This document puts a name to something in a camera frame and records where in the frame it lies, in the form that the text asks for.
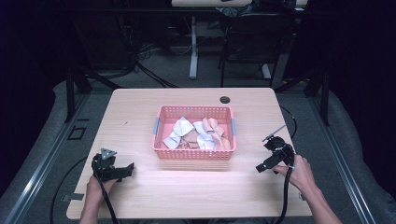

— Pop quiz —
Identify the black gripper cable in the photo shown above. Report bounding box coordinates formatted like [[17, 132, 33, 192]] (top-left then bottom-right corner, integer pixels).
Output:
[[271, 153, 296, 224], [92, 161, 120, 224]]

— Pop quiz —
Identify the tan brown cloth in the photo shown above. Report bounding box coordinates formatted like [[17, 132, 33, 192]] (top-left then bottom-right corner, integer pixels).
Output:
[[178, 129, 201, 150]]

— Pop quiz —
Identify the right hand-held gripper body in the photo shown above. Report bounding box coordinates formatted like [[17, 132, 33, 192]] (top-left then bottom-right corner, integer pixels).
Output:
[[262, 124, 296, 168]]

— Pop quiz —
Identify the person's right hand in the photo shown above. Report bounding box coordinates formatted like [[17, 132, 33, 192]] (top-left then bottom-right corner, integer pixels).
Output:
[[272, 154, 316, 194]]

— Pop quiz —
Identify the pink plastic basket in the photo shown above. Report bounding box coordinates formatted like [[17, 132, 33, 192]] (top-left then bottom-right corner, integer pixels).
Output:
[[151, 105, 237, 161]]

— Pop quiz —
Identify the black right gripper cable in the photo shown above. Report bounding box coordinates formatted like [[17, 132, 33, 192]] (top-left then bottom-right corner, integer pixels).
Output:
[[271, 153, 296, 224]]

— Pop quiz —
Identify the white desk leg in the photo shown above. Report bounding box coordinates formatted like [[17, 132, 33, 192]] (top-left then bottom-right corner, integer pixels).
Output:
[[189, 15, 200, 80]]

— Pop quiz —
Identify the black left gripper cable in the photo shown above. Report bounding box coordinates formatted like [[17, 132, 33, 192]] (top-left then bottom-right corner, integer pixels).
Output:
[[92, 161, 120, 224]]

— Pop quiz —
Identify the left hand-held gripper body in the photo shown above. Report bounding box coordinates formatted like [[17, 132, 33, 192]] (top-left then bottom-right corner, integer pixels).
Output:
[[91, 147, 121, 183]]

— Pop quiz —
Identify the beige cloth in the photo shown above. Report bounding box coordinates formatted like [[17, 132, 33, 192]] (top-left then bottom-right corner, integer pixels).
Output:
[[201, 117, 233, 151]]

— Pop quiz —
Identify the person's left hand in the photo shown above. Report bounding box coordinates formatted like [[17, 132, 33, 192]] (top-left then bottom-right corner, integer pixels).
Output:
[[86, 175, 119, 204]]

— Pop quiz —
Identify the bundle of black cables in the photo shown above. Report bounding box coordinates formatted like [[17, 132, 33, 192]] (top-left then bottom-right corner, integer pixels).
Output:
[[115, 12, 180, 89]]

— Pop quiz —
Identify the black floor cable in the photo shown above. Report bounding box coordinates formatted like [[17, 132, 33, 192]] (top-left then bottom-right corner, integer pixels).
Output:
[[49, 155, 89, 224]]

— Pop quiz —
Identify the black metal stand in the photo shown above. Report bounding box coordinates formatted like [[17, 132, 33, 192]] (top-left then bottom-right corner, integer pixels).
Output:
[[64, 66, 124, 123], [274, 66, 332, 127]]

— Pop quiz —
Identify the white cloth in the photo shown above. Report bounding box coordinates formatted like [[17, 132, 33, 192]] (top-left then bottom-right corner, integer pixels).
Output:
[[162, 131, 182, 150], [192, 120, 217, 151], [172, 116, 196, 138]]

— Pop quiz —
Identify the thin black cable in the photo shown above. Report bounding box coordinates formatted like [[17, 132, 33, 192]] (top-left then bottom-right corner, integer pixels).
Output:
[[278, 105, 298, 141]]

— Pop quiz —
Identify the aluminium floor rail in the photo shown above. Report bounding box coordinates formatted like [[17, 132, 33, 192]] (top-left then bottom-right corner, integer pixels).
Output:
[[306, 96, 379, 224], [3, 92, 92, 224]]

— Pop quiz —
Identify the black chair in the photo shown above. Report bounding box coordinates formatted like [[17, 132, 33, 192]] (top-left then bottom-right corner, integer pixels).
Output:
[[217, 11, 295, 89]]

